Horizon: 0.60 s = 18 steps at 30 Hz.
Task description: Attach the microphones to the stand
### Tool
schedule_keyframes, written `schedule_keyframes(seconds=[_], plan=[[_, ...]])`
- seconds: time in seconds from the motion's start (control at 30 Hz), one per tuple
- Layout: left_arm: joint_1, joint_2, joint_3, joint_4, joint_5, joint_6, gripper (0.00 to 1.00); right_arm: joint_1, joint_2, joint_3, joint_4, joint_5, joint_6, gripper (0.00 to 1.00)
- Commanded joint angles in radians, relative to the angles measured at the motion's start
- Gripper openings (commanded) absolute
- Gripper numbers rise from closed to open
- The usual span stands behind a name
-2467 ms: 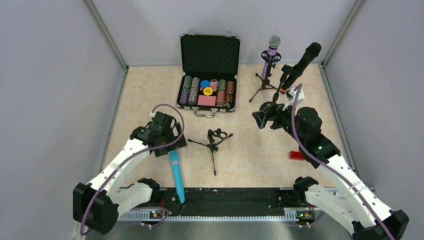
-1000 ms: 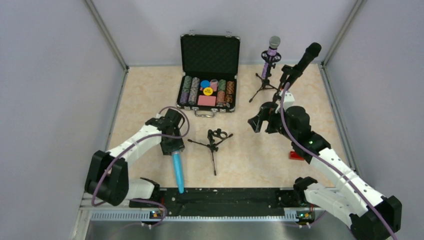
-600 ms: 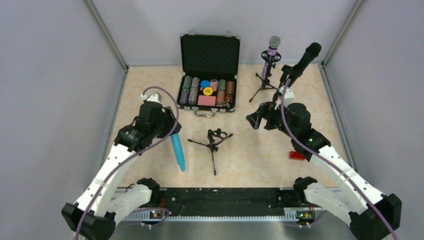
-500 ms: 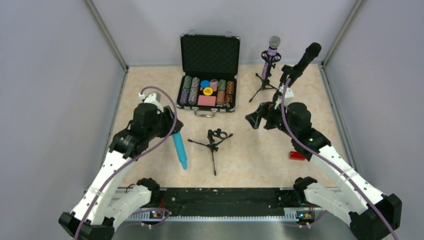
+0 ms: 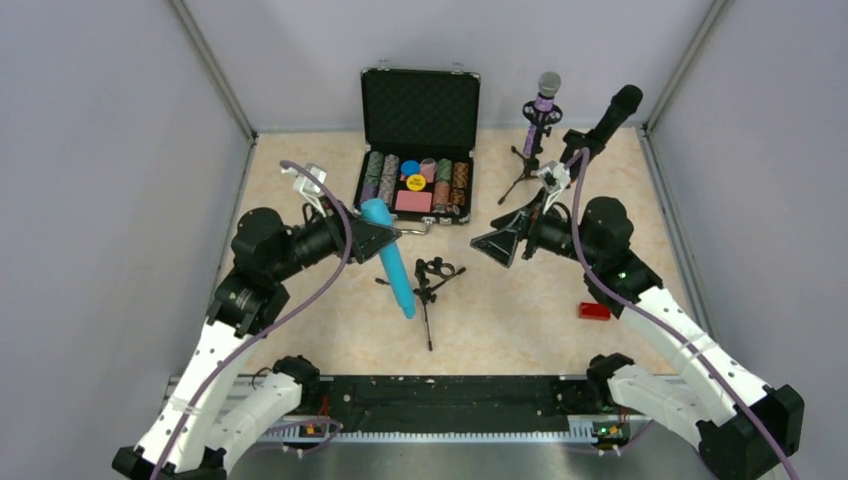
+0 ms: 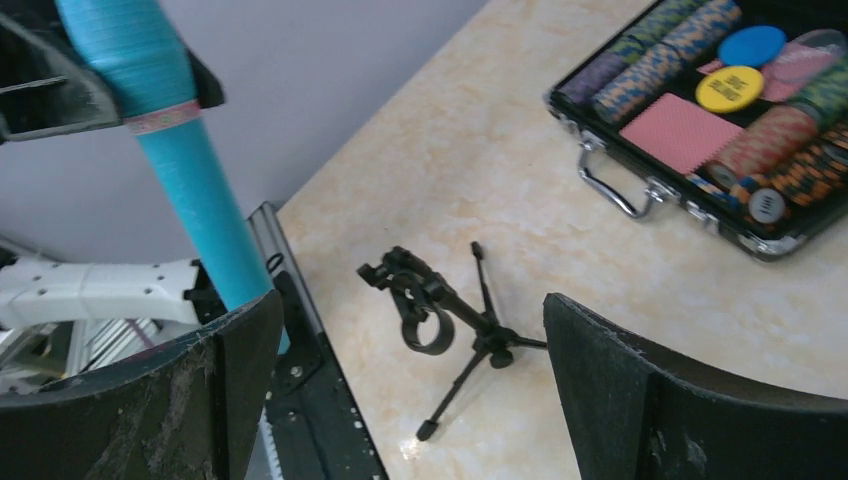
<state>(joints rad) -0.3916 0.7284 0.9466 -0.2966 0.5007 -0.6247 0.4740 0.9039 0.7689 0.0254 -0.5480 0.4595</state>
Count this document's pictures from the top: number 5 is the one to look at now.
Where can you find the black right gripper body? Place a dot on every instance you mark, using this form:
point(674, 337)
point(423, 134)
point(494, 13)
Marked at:
point(525, 232)

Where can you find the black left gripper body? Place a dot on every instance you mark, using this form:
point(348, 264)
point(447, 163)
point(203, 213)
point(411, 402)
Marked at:
point(354, 237)

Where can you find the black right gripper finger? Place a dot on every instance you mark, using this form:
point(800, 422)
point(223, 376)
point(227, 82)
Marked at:
point(500, 245)
point(517, 221)

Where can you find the teal microphone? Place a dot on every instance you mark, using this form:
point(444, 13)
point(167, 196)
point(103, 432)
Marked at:
point(394, 258)

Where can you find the small black tripod stand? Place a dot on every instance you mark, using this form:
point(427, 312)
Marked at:
point(431, 275)

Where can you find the round base clamp stand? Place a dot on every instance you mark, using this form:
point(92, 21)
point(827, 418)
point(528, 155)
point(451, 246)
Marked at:
point(576, 140)

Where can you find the shock mount tripod stand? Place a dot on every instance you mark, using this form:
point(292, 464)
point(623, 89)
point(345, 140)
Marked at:
point(529, 167)

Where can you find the purple glitter microphone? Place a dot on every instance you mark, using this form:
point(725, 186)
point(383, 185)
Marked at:
point(542, 113)

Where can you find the black microphone orange end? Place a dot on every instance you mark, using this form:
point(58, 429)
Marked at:
point(622, 105)

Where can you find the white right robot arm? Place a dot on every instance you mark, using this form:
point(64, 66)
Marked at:
point(742, 427)

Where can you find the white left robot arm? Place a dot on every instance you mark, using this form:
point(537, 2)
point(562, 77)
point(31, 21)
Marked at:
point(191, 439)

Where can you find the purple poker chip stack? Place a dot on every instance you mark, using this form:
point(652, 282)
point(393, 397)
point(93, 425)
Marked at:
point(368, 192)

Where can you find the pink playing card deck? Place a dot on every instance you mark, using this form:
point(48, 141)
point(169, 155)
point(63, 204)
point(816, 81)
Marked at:
point(413, 201)

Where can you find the orange black chip stack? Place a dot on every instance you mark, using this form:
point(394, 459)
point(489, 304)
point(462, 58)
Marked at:
point(460, 176)

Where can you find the yellow big blind button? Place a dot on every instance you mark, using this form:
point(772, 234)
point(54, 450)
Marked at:
point(416, 182)

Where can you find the pink poker chip stack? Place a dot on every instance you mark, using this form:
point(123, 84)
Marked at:
point(441, 196)

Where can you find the blue dealer button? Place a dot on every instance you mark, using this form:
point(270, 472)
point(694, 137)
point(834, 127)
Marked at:
point(410, 167)

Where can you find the green poker chip stack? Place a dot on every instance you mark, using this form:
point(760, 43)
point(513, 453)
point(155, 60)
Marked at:
point(444, 170)

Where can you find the red lego brick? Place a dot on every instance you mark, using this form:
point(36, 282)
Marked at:
point(593, 311)

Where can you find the black poker chip case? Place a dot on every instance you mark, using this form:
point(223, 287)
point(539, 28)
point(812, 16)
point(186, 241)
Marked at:
point(422, 115)

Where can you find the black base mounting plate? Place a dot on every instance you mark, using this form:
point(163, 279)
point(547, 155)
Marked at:
point(467, 407)

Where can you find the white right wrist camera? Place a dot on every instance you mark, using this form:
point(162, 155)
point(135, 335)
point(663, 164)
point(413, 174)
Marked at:
point(555, 178)

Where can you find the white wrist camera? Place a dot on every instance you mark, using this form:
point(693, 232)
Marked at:
point(307, 182)
point(555, 178)

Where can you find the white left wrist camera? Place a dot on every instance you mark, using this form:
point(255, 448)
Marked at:
point(307, 182)

